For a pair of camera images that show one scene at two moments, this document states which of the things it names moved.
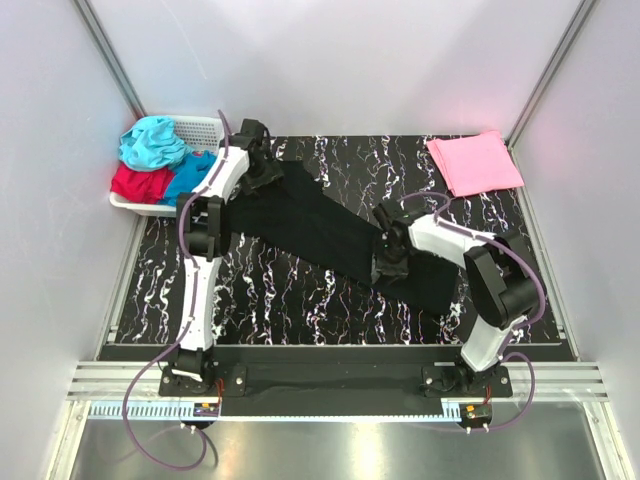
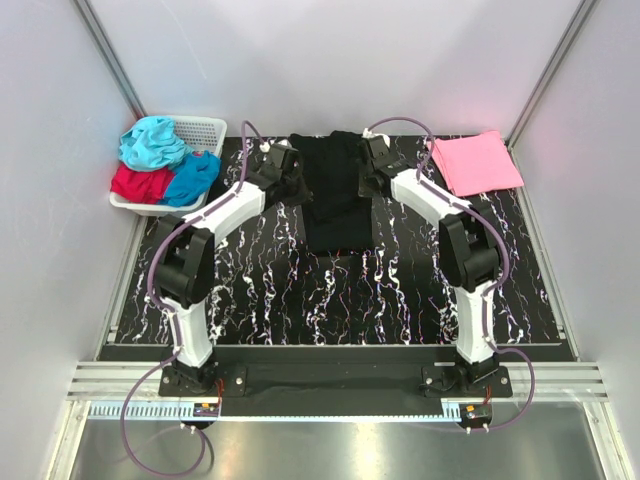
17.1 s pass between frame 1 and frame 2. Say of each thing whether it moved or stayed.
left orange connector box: stayed
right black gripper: moved
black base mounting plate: stayed
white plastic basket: stayed
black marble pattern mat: stayed
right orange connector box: stayed
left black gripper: moved
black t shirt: moved
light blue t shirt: stayed
